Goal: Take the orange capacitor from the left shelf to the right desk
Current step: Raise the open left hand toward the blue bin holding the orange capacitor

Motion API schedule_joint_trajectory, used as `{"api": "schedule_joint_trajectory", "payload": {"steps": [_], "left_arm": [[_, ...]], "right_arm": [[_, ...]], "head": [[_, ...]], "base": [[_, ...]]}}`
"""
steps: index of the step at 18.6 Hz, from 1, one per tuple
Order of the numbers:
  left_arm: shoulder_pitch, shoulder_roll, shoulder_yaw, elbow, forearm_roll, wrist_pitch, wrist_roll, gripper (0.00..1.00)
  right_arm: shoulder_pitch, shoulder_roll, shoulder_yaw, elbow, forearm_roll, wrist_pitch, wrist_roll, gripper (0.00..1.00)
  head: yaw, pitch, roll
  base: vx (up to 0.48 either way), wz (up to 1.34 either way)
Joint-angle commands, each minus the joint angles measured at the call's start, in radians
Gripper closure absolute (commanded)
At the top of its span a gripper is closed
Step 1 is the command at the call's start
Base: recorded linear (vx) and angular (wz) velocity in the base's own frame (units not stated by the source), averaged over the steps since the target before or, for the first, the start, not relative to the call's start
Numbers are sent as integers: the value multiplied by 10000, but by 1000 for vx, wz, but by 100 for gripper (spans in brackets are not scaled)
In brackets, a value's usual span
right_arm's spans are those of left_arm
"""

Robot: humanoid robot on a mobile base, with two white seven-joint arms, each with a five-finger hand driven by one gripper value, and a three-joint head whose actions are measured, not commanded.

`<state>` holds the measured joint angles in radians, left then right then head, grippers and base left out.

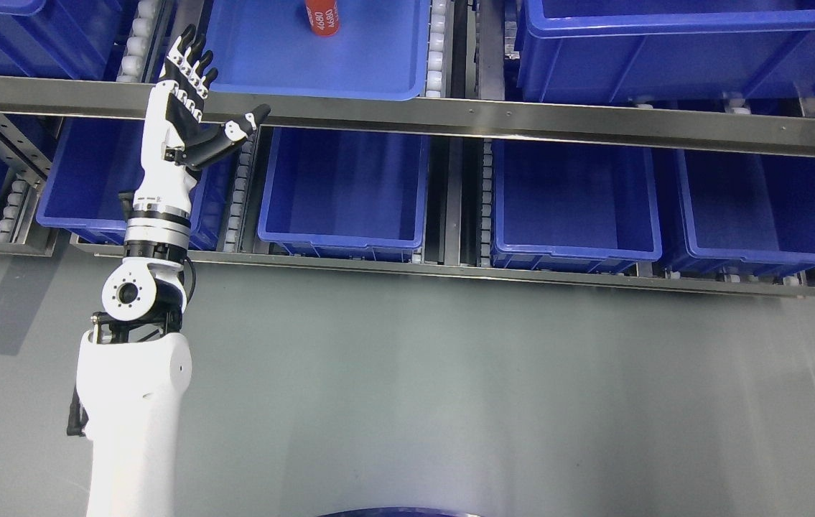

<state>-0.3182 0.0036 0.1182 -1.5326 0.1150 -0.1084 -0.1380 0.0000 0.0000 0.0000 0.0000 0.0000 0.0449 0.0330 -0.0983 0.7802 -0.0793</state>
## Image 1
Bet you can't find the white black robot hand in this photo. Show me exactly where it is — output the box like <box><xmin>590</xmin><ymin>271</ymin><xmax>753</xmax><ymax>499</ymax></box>
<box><xmin>129</xmin><ymin>25</ymin><xmax>271</xmax><ymax>220</ymax></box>

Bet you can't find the orange capacitor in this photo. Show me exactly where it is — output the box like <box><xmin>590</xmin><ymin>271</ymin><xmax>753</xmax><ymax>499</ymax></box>
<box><xmin>304</xmin><ymin>0</ymin><xmax>340</xmax><ymax>38</ymax></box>

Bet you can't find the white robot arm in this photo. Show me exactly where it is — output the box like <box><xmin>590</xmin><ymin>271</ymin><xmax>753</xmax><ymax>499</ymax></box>
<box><xmin>75</xmin><ymin>203</ymin><xmax>192</xmax><ymax>516</ymax></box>

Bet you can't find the blue bin lower left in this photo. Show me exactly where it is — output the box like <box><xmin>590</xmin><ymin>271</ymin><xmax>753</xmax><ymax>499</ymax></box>
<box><xmin>37</xmin><ymin>118</ymin><xmax>237</xmax><ymax>250</ymax></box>

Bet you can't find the blue bin upper left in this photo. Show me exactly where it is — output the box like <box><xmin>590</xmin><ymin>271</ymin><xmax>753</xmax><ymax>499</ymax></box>
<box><xmin>0</xmin><ymin>1</ymin><xmax>137</xmax><ymax>80</ymax></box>

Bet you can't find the blue bin lower middle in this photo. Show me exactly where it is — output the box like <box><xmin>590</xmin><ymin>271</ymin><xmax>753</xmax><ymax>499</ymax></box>
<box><xmin>257</xmin><ymin>128</ymin><xmax>431</xmax><ymax>263</ymax></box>

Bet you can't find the shallow blue tray bin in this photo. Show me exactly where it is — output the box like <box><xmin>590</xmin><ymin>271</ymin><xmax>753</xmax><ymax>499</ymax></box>
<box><xmin>208</xmin><ymin>1</ymin><xmax>431</xmax><ymax>101</ymax></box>

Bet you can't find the blue bin lower centre right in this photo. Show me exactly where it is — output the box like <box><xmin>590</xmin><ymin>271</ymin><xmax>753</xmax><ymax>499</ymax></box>
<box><xmin>490</xmin><ymin>140</ymin><xmax>663</xmax><ymax>274</ymax></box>

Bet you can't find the blue bin upper right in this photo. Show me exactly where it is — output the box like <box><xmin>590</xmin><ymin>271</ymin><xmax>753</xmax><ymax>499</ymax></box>
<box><xmin>515</xmin><ymin>1</ymin><xmax>815</xmax><ymax>105</ymax></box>

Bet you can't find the blue bin lower far right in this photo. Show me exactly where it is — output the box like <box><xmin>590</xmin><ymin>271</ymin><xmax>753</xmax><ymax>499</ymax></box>
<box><xmin>653</xmin><ymin>149</ymin><xmax>815</xmax><ymax>277</ymax></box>

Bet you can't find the steel shelf rail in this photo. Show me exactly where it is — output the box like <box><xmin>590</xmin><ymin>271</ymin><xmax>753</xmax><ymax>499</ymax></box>
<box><xmin>0</xmin><ymin>76</ymin><xmax>815</xmax><ymax>157</ymax></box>

